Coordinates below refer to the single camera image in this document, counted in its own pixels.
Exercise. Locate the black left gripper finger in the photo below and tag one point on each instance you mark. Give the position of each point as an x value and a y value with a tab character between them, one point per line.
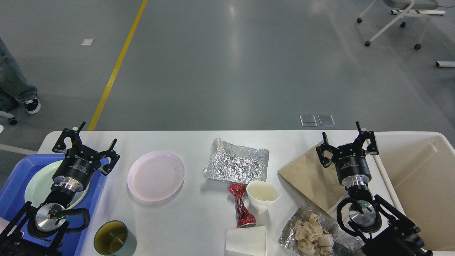
77	147
111	154

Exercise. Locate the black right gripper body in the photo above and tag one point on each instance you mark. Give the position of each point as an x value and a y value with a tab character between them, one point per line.
351	167

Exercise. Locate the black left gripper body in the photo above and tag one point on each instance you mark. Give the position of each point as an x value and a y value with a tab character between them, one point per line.
77	168

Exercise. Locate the pink plate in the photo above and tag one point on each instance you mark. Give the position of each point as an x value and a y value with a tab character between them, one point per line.
156	176

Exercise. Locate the dark teal mug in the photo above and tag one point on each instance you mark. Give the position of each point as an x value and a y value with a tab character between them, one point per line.
114	238

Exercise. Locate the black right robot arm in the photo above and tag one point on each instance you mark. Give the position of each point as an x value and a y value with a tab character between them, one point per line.
384	230

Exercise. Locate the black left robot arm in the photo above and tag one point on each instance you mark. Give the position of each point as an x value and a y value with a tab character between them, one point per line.
39	231

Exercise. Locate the brown paper bag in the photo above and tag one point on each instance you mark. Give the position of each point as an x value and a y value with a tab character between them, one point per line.
319	184

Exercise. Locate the light green plate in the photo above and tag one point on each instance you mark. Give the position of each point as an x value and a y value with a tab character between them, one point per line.
42	182

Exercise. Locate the beige plastic bin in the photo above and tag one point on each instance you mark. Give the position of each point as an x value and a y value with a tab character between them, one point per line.
420	167

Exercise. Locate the white chair base left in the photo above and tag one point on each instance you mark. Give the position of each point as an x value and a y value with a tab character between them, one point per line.
11	118

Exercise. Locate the person leg with sneaker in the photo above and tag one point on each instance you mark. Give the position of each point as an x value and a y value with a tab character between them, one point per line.
14	87

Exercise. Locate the crumpled white paper cup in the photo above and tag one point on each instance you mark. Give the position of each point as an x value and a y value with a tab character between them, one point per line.
261	195

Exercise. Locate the foil with crumpled tissue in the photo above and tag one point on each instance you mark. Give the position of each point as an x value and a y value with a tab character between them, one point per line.
310	233

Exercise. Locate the crumpled aluminium foil sheet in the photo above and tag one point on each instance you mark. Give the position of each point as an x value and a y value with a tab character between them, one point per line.
238	164

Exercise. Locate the red foil wrapper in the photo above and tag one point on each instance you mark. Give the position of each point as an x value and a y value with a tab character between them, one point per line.
244	218

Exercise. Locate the white bar on floor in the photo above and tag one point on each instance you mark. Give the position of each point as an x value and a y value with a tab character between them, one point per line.
445	64

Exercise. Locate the white paper cup lying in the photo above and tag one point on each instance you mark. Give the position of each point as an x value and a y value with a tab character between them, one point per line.
250	241

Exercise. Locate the white office chair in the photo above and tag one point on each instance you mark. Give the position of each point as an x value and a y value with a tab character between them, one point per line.
410	8

